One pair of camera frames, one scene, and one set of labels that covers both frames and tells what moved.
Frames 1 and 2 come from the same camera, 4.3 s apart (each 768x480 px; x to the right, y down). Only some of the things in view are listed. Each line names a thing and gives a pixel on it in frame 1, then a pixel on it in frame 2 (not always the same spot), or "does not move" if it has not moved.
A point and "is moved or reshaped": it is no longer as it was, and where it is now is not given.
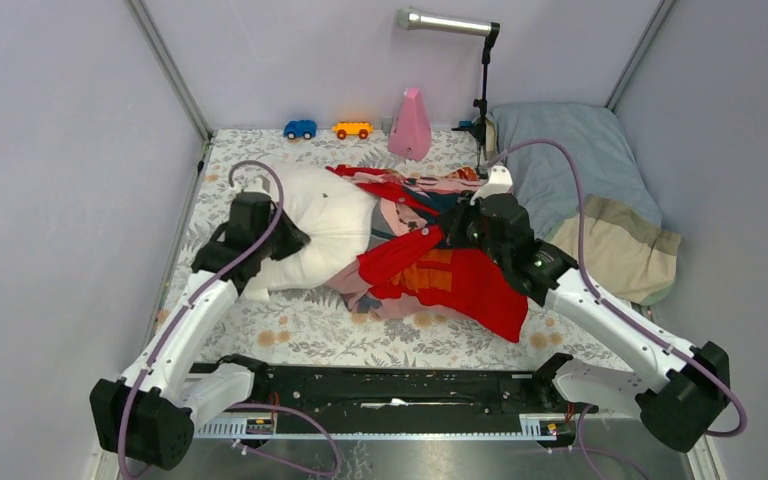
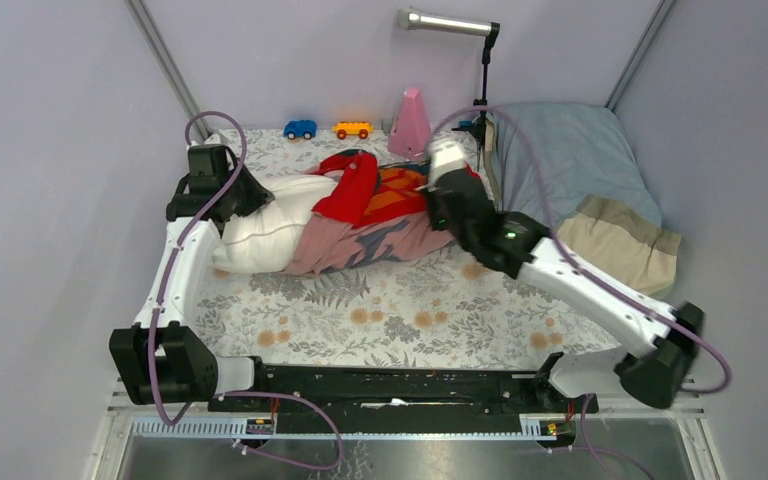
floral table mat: x=322 y=328 does not move
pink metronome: x=410 y=135 does not move
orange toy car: x=344 y=128 does not move
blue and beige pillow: x=631 y=252 does not move
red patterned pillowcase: x=407 y=269 → x=375 y=210
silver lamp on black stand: x=411 y=17 does not move
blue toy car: x=300 y=128 does not move
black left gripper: x=294 y=238 → x=257 y=195
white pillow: x=336 y=212 is moved or reshaped
